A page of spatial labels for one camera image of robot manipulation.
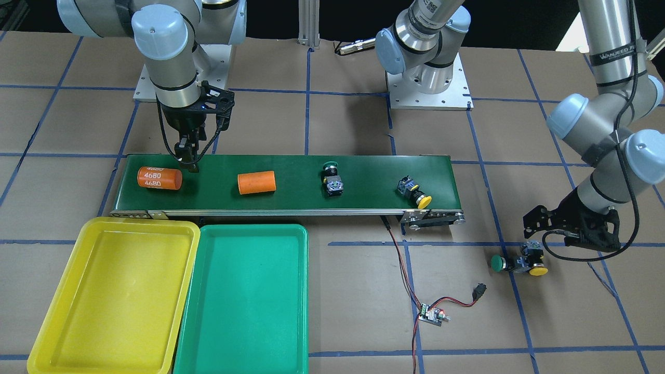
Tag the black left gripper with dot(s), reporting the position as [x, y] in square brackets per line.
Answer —
[597, 224]

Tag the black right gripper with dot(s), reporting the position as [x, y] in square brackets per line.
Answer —
[180, 118]

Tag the orange cylinder with 4680 label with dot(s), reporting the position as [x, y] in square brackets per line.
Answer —
[159, 178]

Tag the plain orange cylinder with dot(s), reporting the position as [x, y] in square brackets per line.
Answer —
[256, 182]

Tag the green push button switch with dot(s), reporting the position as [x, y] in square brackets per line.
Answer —
[331, 180]
[499, 263]

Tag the yellow push button switch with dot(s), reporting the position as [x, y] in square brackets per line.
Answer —
[410, 190]
[532, 258]

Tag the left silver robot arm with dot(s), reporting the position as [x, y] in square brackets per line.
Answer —
[624, 163]

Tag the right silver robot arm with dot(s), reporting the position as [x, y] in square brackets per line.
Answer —
[171, 36]

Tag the green plastic tray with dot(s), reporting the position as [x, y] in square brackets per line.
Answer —
[247, 305]

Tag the green conveyor belt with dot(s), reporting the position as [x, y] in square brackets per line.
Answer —
[369, 183]

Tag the yellow plastic tray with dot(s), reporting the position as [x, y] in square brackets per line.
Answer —
[119, 303]

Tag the small motor controller board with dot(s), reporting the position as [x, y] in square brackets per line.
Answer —
[432, 315]

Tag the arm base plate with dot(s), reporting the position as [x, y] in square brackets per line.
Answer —
[177, 82]
[428, 78]

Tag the aluminium frame post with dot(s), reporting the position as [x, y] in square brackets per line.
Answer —
[308, 19]

